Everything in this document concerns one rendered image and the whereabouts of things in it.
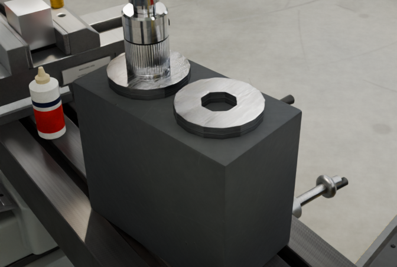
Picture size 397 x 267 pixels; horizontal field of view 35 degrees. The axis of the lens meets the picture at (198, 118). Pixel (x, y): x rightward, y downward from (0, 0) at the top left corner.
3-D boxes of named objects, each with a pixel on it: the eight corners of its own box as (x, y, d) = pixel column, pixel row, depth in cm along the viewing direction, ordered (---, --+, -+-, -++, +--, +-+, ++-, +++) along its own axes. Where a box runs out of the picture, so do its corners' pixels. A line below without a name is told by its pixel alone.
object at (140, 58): (117, 72, 66) (112, 22, 63) (142, 52, 69) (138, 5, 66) (155, 82, 64) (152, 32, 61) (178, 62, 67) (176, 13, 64)
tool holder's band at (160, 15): (112, 22, 63) (111, 13, 62) (138, 5, 66) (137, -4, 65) (152, 32, 61) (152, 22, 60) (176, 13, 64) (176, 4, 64)
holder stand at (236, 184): (159, 163, 85) (150, 31, 74) (290, 241, 73) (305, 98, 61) (90, 208, 78) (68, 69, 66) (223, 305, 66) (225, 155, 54)
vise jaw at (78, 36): (68, 18, 107) (65, -4, 104) (101, 46, 98) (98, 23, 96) (35, 28, 104) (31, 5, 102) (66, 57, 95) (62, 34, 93)
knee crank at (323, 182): (335, 178, 151) (338, 158, 148) (354, 191, 147) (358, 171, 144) (267, 216, 140) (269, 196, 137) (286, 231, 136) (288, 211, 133)
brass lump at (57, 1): (61, 1, 103) (59, -9, 102) (66, 6, 101) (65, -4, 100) (48, 5, 102) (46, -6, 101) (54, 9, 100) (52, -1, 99)
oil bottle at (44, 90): (58, 120, 94) (47, 56, 87) (71, 133, 91) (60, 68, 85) (33, 130, 92) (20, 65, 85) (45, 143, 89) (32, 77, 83)
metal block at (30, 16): (41, 28, 101) (35, -7, 98) (56, 42, 97) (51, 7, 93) (10, 37, 99) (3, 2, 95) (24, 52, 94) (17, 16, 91)
